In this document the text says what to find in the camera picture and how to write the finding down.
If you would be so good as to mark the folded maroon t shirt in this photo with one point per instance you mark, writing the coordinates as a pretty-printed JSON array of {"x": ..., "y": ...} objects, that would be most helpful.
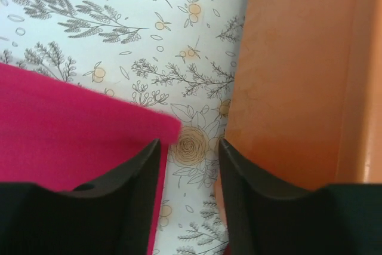
[{"x": 227, "y": 250}]

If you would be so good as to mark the floral table cloth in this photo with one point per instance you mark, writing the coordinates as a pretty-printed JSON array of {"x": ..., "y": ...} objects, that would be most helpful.
[{"x": 176, "y": 56}]

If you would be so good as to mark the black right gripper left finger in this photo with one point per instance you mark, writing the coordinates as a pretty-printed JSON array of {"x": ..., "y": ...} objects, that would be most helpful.
[{"x": 111, "y": 214}]

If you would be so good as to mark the orange plastic basket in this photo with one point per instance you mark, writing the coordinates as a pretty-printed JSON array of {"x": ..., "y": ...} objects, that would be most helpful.
[{"x": 306, "y": 102}]

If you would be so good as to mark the pink t shirt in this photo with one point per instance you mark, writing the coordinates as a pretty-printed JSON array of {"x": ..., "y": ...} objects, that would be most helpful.
[{"x": 59, "y": 136}]

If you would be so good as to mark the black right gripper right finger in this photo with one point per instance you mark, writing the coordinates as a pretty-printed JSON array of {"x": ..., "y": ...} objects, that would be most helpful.
[{"x": 266, "y": 215}]

